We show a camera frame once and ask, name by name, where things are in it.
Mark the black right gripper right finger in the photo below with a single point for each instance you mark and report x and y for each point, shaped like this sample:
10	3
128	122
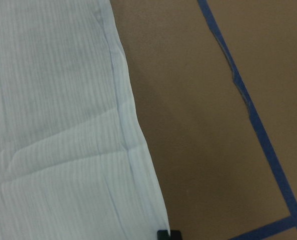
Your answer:
175	235

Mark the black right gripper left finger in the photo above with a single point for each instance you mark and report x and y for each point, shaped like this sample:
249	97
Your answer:
163	235

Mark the light blue striped shirt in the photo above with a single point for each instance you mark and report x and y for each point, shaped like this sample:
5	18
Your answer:
74	162

